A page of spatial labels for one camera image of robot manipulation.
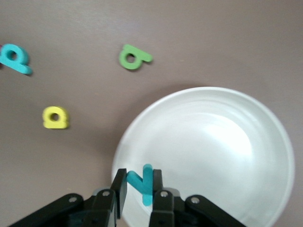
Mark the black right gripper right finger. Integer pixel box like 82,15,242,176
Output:
148,169,247,227

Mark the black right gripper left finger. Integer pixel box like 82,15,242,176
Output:
7,168,128,227

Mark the teal letter y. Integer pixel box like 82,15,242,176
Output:
126,164,154,206

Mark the yellow letter a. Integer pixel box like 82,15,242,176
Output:
42,106,71,130

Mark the green letter b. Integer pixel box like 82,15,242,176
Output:
118,44,153,71

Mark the brown table cover sheet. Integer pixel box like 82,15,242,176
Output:
0,0,303,227

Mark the beige round plate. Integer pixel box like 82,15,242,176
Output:
111,86,296,227

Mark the teal letter p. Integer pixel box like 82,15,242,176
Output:
0,44,33,75

